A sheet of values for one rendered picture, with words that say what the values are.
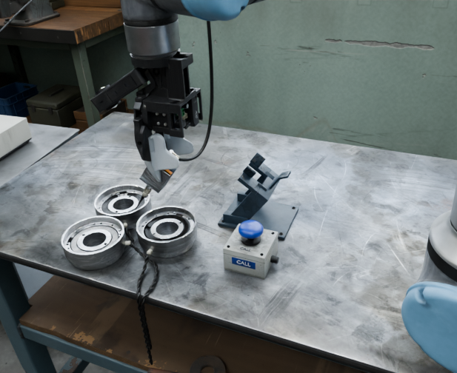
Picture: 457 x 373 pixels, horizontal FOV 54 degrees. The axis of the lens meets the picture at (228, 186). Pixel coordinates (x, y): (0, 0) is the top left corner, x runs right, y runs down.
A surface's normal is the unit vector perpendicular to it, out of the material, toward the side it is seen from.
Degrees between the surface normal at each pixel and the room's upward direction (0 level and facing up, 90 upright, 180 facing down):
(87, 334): 0
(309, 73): 90
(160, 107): 90
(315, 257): 0
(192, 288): 0
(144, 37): 89
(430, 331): 98
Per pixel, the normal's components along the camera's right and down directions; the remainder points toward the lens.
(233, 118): -0.39, 0.51
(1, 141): 0.95, 0.14
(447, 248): -0.75, -0.48
